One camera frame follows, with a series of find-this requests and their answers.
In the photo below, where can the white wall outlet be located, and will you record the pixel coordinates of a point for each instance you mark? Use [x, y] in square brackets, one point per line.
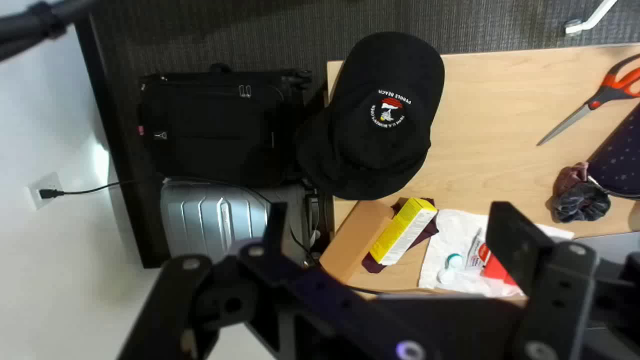
[45, 191]

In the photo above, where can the white chair base leg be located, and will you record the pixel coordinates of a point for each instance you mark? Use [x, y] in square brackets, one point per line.
[585, 24]

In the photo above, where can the orange-handled scissors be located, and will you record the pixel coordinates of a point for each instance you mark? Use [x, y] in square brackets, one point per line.
[617, 85]

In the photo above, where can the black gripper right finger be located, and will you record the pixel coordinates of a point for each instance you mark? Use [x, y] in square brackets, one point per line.
[578, 307]

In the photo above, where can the black backpack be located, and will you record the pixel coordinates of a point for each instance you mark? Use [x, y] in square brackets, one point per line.
[223, 124]

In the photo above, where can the silver hard-shell suitcase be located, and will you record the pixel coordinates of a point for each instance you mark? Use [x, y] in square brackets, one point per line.
[214, 219]

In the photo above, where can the navy dotted pouch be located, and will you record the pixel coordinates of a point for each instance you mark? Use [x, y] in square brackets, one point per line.
[614, 167]

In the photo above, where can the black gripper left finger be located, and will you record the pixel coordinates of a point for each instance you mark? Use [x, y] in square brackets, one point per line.
[294, 313]

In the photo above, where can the dark crumpled cloth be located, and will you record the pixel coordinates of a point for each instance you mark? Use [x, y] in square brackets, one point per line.
[574, 197]

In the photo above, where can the black embroidered baseball cap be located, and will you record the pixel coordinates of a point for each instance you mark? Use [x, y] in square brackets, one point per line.
[374, 133]

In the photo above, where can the maroon cloth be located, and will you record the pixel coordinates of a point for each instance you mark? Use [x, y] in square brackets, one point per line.
[377, 268]

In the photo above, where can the white plastic bag with items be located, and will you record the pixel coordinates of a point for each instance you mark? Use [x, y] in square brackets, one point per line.
[459, 259]

